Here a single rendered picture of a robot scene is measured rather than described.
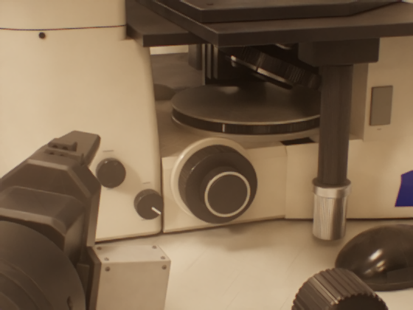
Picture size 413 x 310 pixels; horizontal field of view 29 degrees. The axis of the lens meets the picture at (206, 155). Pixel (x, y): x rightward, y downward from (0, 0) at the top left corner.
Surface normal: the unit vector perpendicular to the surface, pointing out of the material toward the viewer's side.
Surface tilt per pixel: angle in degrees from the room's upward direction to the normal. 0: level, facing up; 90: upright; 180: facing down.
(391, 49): 90
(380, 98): 90
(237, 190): 90
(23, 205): 9
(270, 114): 0
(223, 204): 90
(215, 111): 0
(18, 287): 40
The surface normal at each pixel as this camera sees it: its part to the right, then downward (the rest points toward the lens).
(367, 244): -0.47, -0.76
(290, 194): -0.01, 0.31
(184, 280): 0.00, -0.95
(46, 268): 0.75, -0.61
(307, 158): 0.15, -0.15
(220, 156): 0.30, 0.30
